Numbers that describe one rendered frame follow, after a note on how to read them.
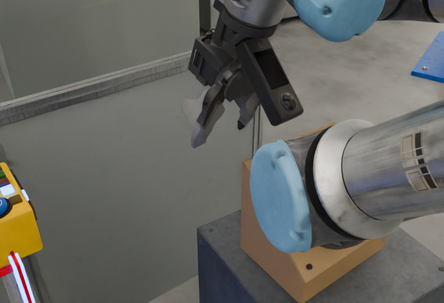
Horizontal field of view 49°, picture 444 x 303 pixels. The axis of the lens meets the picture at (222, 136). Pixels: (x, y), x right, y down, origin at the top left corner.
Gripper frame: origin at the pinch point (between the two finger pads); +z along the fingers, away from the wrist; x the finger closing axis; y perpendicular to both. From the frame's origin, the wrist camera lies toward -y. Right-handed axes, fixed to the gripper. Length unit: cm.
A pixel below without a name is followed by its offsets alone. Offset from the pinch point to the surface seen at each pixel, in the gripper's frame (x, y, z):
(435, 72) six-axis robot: -296, 59, 113
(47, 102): 1, 55, 37
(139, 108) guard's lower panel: -25, 50, 45
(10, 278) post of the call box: 27.3, 13.9, 37.4
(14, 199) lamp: 25.3, 15.9, 18.0
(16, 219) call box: 26.3, 12.5, 18.4
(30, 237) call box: 24.9, 11.1, 22.6
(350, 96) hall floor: -227, 79, 128
